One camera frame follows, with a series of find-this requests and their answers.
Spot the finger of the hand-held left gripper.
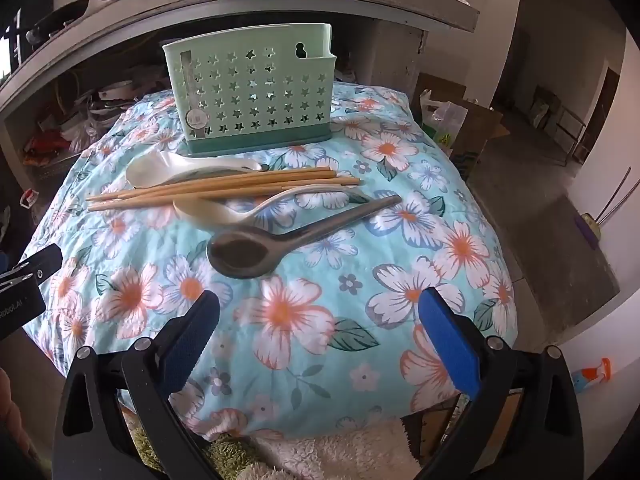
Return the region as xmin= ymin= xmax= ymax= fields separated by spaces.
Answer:
xmin=0 ymin=243 xmax=64 ymax=291

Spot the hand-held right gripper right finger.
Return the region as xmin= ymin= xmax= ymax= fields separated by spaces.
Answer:
xmin=415 ymin=287 xmax=585 ymax=480

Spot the large white ceramic spoon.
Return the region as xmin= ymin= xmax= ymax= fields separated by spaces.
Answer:
xmin=125 ymin=152 xmax=263 ymax=188

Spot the wooden chair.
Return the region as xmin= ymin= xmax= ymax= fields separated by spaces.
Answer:
xmin=530 ymin=85 xmax=563 ymax=128

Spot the white fluffy towel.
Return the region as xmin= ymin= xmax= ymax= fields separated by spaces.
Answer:
xmin=250 ymin=417 xmax=431 ymax=480

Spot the orange capped small bottle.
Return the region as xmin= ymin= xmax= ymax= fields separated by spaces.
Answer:
xmin=570 ymin=357 xmax=613 ymax=395

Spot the grey soup spoon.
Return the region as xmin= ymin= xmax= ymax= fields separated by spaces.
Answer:
xmin=206 ymin=194 xmax=403 ymax=278

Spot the bunch of bamboo chopsticks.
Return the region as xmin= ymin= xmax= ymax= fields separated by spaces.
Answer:
xmin=86 ymin=166 xmax=362 ymax=212

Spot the white patterned bowl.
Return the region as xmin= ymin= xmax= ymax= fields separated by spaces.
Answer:
xmin=97 ymin=80 xmax=146 ymax=106

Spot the green shaggy mat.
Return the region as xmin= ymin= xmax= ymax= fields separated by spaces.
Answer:
xmin=120 ymin=405 xmax=261 ymax=480

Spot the black wok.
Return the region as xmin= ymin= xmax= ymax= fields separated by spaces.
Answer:
xmin=25 ymin=0 xmax=91 ymax=46

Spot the purple broom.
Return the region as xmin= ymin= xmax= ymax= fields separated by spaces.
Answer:
xmin=577 ymin=167 xmax=632 ymax=251

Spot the brown cardboard box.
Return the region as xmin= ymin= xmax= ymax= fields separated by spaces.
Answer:
xmin=410 ymin=72 xmax=511 ymax=181

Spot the green plastic utensil basket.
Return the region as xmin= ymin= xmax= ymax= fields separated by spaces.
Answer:
xmin=162 ymin=23 xmax=337 ymax=156

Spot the metal frame stool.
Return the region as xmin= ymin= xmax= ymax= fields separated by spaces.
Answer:
xmin=545 ymin=105 xmax=587 ymax=166

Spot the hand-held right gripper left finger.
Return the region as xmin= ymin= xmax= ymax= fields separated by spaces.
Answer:
xmin=52 ymin=290 xmax=222 ymax=480

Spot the floral blue blanket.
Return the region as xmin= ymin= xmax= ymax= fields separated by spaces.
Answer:
xmin=22 ymin=80 xmax=518 ymax=443

